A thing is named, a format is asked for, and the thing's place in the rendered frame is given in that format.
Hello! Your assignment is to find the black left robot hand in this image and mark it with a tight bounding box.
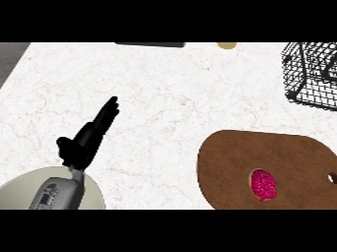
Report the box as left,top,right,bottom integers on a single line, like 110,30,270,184
55,95,122,171

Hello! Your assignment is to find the brown wooden cutting board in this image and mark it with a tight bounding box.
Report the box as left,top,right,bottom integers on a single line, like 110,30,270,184
197,129,337,211

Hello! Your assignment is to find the pale round plate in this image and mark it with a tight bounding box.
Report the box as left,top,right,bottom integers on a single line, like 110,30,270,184
0,165,108,211

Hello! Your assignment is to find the dark grey flat object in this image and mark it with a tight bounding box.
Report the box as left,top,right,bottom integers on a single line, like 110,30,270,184
116,42,187,49

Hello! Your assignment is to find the magenta oval fruit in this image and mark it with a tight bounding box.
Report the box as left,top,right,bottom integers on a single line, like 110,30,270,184
250,168,280,203

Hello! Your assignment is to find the tan round object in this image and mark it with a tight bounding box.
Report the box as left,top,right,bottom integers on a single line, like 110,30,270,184
216,42,239,50

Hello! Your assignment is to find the black wire tiered basket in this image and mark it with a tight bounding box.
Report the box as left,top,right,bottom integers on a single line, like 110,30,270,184
282,42,337,116

